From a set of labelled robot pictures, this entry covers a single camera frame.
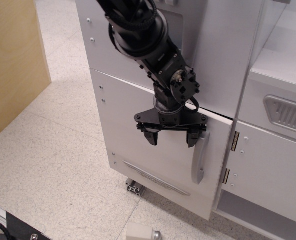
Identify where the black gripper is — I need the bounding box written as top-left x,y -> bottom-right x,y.
134,107 -> 208,148

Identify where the white low fridge door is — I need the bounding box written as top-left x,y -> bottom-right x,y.
90,70 -> 233,219

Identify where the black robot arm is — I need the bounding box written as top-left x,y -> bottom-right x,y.
98,0 -> 208,148

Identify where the white toy fridge cabinet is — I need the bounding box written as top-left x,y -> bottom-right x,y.
76,0 -> 265,125

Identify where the upper metal oven hinge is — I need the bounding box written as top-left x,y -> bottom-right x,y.
230,131 -> 240,152

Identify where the metal oven hinge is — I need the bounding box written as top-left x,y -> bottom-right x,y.
230,131 -> 240,152
222,168 -> 230,184

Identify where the aluminium extrusion foot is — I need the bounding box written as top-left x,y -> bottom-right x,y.
125,178 -> 147,197

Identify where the lower metal oven hinge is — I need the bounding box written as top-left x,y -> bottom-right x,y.
222,168 -> 230,184

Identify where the white toy oven unit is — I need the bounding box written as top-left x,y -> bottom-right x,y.
215,0 -> 296,240

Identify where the beige block with knob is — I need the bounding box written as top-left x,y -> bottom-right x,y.
126,222 -> 163,240

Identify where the grey oven vent panel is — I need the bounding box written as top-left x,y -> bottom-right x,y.
263,95 -> 296,132

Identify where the wooden plywood panel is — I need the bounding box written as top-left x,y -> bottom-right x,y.
0,0 -> 51,133

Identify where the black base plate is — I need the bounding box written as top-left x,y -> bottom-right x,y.
0,211 -> 51,240

